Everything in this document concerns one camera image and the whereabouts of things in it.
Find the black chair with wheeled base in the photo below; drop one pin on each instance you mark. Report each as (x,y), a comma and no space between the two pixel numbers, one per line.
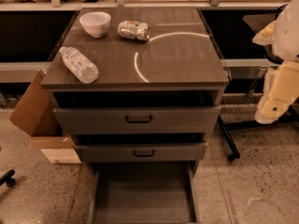
(290,114)

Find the white ceramic bowl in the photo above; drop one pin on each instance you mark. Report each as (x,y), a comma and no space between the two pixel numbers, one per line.
(95,24)

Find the middle grey drawer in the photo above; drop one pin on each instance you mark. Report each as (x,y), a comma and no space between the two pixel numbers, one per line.
(140,147)

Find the top grey drawer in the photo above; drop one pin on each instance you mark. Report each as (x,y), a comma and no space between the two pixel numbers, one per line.
(116,112)

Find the crushed aluminium can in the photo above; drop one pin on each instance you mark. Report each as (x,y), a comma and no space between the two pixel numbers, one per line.
(135,30)

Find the clear plastic water bottle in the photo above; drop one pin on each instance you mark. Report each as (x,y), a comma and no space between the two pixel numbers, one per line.
(83,69)

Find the grey drawer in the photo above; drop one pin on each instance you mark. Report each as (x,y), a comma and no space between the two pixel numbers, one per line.
(140,147)
(116,112)

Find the brown cardboard box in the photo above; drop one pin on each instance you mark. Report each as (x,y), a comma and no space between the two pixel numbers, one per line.
(34,115)

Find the open bottom drawer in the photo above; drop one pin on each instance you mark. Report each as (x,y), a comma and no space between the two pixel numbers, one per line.
(144,193)

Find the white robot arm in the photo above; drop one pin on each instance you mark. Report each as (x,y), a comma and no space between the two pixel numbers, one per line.
(283,34)

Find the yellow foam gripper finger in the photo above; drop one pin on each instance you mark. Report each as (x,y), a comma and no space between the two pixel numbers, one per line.
(280,90)

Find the black office chair caster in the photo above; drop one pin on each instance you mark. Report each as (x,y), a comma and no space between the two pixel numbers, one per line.
(8,178)

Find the dark wooden drawer cabinet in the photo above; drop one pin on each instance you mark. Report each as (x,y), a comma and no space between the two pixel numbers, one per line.
(179,56)

